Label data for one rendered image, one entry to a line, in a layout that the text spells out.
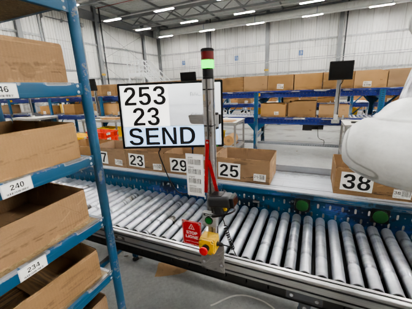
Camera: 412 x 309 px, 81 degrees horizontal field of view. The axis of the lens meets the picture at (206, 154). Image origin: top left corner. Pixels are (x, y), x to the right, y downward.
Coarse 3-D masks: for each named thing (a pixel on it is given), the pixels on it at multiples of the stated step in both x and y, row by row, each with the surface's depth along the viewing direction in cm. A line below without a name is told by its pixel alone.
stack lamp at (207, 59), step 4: (200, 52) 92; (204, 52) 90; (208, 52) 90; (212, 52) 91; (204, 56) 91; (208, 56) 91; (212, 56) 91; (204, 60) 91; (208, 60) 91; (212, 60) 92; (204, 64) 92; (208, 64) 91; (212, 64) 92
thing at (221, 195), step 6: (216, 192) 103; (222, 192) 102; (210, 198) 100; (216, 198) 99; (222, 198) 98; (228, 198) 97; (234, 198) 98; (210, 204) 100; (216, 204) 99; (222, 204) 98; (228, 204) 97; (234, 204) 97; (216, 210) 102; (222, 210) 101; (216, 216) 102; (222, 216) 101
